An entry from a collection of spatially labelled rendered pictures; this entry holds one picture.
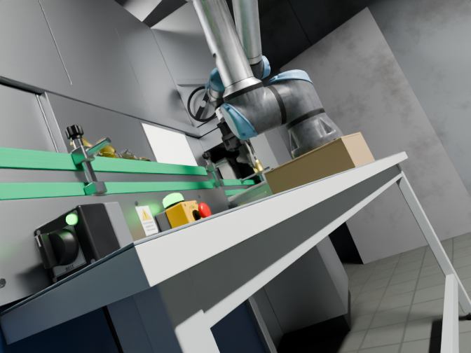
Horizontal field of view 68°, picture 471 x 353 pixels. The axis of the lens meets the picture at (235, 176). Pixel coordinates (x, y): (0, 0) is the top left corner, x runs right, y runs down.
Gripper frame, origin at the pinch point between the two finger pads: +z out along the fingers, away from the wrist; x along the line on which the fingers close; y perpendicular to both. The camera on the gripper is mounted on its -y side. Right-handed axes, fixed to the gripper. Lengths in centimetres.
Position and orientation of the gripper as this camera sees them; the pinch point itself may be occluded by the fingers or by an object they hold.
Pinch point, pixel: (256, 163)
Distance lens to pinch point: 126.5
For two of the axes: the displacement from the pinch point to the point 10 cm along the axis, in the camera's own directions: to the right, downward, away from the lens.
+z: 4.0, 9.0, -1.4
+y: -8.6, 4.3, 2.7
